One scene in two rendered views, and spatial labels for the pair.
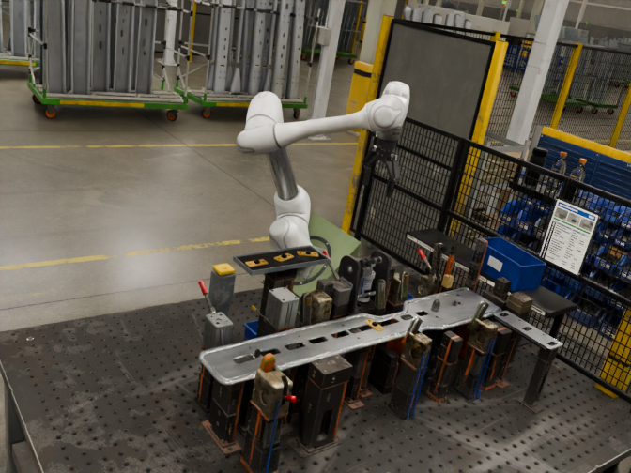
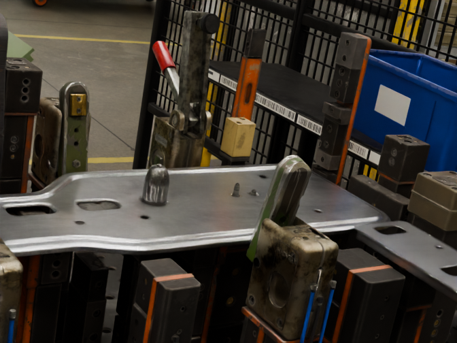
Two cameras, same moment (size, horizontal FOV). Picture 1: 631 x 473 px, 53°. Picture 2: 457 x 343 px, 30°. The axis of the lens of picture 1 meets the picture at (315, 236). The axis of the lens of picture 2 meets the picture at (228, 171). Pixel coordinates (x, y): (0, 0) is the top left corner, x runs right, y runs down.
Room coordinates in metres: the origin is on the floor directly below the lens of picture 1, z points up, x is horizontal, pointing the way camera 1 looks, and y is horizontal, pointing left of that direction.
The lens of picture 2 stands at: (1.35, -0.70, 1.39)
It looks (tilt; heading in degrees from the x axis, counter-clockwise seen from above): 18 degrees down; 4
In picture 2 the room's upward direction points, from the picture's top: 10 degrees clockwise
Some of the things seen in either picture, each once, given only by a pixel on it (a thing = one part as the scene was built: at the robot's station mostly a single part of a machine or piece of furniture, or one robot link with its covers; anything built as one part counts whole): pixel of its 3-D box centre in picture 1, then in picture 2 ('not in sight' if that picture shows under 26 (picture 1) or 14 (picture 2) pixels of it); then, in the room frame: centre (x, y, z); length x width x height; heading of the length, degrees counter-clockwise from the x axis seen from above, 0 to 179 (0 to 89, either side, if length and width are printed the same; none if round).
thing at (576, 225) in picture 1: (568, 236); not in sight; (2.71, -1.12, 1.30); 0.23 x 0.02 x 0.31; 40
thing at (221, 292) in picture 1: (217, 324); not in sight; (2.07, 0.31, 0.92); 0.08 x 0.08 x 0.44; 40
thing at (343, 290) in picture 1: (331, 326); not in sight; (2.26, -0.13, 0.89); 0.13 x 0.11 x 0.38; 40
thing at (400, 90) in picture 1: (394, 103); not in sight; (2.38, -0.20, 1.80); 0.13 x 0.11 x 0.16; 169
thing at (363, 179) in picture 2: (486, 324); (361, 277); (2.59, -0.85, 0.85); 0.12 x 0.03 x 0.30; 40
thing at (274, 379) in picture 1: (268, 423); not in sight; (1.61, 0.04, 0.88); 0.15 x 0.11 x 0.36; 40
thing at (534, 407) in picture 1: (539, 375); not in sight; (2.24, -1.00, 0.84); 0.11 x 0.06 x 0.29; 40
